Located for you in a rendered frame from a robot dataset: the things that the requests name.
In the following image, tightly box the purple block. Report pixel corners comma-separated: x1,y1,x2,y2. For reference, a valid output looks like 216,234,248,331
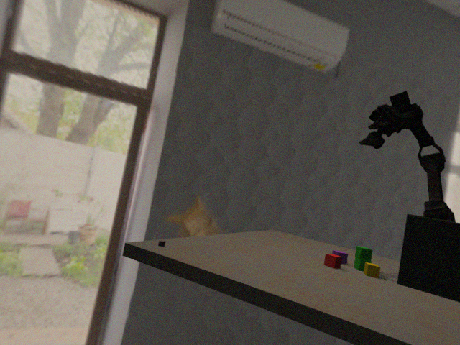
332,250,348,264

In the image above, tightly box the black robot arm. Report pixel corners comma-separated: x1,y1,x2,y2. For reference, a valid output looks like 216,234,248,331
369,91,456,222

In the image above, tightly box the red block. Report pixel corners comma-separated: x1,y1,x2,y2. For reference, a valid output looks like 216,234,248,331
324,254,342,269

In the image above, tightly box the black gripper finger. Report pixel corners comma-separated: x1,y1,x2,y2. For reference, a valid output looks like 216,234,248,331
368,110,395,129
360,133,380,148

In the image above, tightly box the green block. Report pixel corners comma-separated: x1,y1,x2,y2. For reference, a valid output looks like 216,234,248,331
355,246,373,261
354,257,372,271

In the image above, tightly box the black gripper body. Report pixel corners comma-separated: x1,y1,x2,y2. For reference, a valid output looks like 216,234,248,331
370,106,406,150

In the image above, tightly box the yellow block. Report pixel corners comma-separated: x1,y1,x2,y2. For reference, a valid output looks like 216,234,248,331
364,262,381,279

